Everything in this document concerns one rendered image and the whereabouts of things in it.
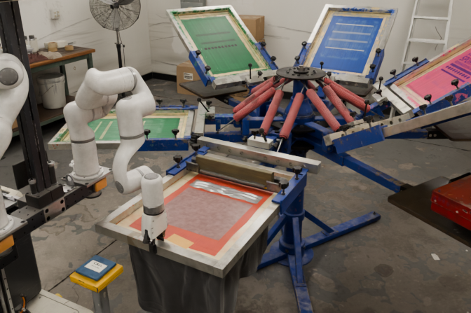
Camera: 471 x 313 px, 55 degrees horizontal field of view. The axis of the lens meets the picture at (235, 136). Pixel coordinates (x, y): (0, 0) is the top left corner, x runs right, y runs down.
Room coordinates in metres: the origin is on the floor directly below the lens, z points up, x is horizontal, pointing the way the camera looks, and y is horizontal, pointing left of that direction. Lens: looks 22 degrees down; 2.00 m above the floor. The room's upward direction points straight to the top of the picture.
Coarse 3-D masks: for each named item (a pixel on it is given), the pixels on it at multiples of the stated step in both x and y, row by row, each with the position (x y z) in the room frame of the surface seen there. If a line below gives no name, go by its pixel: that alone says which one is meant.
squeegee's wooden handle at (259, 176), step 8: (200, 160) 2.00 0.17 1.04; (208, 160) 1.98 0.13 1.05; (216, 160) 1.97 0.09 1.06; (224, 160) 1.96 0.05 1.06; (200, 168) 2.00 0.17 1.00; (208, 168) 1.98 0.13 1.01; (216, 168) 1.96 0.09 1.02; (224, 168) 1.94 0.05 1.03; (232, 168) 1.92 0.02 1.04; (240, 168) 1.90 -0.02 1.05; (248, 168) 1.88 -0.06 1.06; (256, 168) 1.88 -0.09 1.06; (232, 176) 1.92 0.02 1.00; (240, 176) 1.90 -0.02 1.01; (248, 176) 1.88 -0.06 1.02; (256, 176) 1.86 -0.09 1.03; (264, 176) 1.84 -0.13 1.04; (272, 176) 1.83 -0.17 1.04; (264, 184) 1.84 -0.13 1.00
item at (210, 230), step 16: (256, 192) 1.84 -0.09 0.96; (272, 192) 1.84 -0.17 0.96; (208, 208) 1.71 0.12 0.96; (224, 208) 1.70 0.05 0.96; (240, 208) 1.70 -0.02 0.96; (256, 208) 1.70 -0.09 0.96; (192, 224) 1.58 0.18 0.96; (208, 224) 1.58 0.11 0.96; (224, 224) 1.58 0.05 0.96; (240, 224) 1.58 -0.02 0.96; (192, 240) 1.47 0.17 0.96; (208, 240) 1.47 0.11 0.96; (224, 240) 1.47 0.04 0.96
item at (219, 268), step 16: (240, 160) 2.11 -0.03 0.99; (176, 176) 1.95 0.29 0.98; (288, 176) 1.94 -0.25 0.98; (128, 208) 1.65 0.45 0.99; (272, 208) 1.65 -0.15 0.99; (96, 224) 1.53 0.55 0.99; (112, 224) 1.53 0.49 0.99; (256, 224) 1.53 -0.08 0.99; (128, 240) 1.45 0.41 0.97; (160, 240) 1.42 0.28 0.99; (240, 240) 1.42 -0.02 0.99; (176, 256) 1.35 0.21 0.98; (192, 256) 1.33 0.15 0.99; (224, 256) 1.32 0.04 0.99; (240, 256) 1.37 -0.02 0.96; (208, 272) 1.28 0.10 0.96; (224, 272) 1.26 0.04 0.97
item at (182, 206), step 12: (192, 180) 1.96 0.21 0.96; (204, 180) 1.96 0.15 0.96; (216, 180) 1.96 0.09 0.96; (180, 192) 1.85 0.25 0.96; (192, 192) 1.85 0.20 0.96; (204, 192) 1.85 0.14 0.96; (168, 204) 1.74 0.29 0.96; (180, 204) 1.73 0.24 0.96; (192, 204) 1.73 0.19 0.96; (204, 204) 1.73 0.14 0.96; (168, 216) 1.64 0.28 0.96; (180, 216) 1.64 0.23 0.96; (192, 216) 1.64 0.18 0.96; (168, 228) 1.55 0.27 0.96; (180, 228) 1.55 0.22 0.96
